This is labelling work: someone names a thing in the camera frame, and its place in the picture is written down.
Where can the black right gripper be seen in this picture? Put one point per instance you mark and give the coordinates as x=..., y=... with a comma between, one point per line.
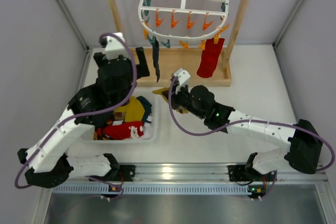
x=176, y=98

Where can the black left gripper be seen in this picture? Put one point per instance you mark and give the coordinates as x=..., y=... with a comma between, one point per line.
x=142, y=60

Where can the mustard yellow sock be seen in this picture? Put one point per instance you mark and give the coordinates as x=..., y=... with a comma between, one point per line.
x=163, y=92

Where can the dark teal sock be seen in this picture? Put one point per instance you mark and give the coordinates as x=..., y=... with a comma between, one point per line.
x=155, y=57

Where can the red sock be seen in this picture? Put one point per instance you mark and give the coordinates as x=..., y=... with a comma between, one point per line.
x=209, y=58

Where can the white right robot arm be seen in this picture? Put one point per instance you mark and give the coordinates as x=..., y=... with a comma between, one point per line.
x=297, y=145

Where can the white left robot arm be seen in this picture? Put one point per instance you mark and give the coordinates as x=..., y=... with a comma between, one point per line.
x=47, y=164

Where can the wooden hanger stand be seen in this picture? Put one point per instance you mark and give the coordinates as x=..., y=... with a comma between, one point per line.
x=187, y=55

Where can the pile of socks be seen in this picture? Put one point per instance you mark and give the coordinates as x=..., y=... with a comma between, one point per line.
x=129, y=122

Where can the white plastic basket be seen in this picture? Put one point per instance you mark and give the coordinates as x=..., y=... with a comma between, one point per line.
x=87, y=137

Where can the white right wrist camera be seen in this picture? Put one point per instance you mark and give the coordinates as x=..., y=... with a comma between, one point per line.
x=183, y=76

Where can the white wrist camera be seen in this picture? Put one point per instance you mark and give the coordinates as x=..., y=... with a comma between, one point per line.
x=183, y=76
x=113, y=48

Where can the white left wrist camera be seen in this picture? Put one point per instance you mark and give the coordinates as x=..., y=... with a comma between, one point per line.
x=113, y=48

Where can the white clip hanger frame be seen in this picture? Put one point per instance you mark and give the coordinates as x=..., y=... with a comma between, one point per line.
x=183, y=20

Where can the aluminium mounting rail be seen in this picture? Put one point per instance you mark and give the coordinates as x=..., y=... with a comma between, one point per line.
x=184, y=179

